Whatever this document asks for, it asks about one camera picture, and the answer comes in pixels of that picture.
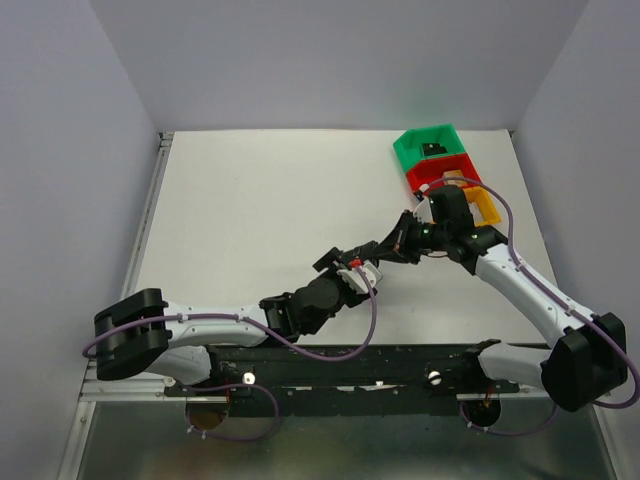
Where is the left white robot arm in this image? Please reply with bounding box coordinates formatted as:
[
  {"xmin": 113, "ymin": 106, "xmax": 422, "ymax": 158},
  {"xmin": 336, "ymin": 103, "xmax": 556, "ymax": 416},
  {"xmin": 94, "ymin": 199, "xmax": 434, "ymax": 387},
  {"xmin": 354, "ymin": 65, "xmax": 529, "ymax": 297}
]
[{"xmin": 88, "ymin": 241, "xmax": 382, "ymax": 385}]

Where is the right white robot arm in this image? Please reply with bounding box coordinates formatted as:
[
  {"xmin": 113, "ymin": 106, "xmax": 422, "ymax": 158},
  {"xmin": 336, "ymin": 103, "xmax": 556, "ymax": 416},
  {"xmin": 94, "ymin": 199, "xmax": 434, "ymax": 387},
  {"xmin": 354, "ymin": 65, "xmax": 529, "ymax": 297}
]
[{"xmin": 374, "ymin": 185, "xmax": 639, "ymax": 412}]

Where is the yellow plastic bin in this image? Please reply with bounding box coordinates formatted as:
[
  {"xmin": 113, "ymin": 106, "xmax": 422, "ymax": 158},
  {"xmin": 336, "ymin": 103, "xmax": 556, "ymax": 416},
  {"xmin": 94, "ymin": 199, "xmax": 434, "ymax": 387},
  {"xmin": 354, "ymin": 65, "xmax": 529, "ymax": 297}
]
[{"xmin": 463, "ymin": 186, "xmax": 501, "ymax": 227}]

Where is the white box in red bin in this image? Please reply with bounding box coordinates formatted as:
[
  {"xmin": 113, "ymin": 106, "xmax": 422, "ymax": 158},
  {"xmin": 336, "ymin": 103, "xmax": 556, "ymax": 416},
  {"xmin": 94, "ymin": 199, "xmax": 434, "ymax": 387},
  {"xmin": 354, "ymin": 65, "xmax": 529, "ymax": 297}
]
[{"xmin": 442, "ymin": 170, "xmax": 464, "ymax": 178}]

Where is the red plastic bin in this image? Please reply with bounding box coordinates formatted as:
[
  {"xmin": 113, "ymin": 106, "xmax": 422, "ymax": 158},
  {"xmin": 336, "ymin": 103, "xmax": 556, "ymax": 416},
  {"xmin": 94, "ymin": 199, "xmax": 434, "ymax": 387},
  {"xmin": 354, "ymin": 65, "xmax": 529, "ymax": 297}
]
[{"xmin": 405, "ymin": 153, "xmax": 481, "ymax": 192}]

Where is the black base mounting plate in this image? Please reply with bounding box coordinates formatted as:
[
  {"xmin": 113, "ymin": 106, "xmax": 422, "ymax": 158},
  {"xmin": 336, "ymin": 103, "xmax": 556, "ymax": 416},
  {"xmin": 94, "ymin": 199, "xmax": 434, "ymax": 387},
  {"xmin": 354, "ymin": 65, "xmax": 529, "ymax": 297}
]
[{"xmin": 164, "ymin": 344, "xmax": 519, "ymax": 418}]

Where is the black part in green bin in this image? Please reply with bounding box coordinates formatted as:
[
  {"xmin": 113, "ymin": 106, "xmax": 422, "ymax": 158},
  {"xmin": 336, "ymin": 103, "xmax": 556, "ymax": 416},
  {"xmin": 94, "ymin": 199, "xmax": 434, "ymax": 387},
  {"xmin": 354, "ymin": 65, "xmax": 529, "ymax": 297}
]
[{"xmin": 421, "ymin": 142, "xmax": 448, "ymax": 158}]

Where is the green plastic bin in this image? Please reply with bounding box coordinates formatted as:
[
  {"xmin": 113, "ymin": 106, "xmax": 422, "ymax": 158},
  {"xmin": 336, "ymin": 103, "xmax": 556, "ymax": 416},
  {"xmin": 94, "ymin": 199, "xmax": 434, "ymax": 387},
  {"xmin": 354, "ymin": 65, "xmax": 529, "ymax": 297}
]
[{"xmin": 393, "ymin": 124, "xmax": 466, "ymax": 173}]

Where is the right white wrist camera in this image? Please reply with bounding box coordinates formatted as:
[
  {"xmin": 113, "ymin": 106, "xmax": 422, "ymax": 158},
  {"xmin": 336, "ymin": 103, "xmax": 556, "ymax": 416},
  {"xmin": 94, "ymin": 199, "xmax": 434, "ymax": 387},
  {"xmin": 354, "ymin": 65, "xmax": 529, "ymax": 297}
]
[{"xmin": 412, "ymin": 183, "xmax": 434, "ymax": 223}]

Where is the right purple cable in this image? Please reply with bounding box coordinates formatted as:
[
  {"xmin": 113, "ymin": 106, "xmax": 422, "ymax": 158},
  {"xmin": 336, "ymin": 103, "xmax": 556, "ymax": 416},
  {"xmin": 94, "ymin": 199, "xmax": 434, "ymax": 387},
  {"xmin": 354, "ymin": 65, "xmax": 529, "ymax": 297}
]
[{"xmin": 422, "ymin": 175, "xmax": 640, "ymax": 436}]

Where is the aluminium extrusion rail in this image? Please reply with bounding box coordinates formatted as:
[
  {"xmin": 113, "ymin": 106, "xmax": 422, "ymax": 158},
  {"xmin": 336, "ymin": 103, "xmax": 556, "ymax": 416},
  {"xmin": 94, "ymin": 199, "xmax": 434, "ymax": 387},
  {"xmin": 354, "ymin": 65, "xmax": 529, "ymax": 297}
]
[{"xmin": 79, "ymin": 130, "xmax": 175, "ymax": 401}]

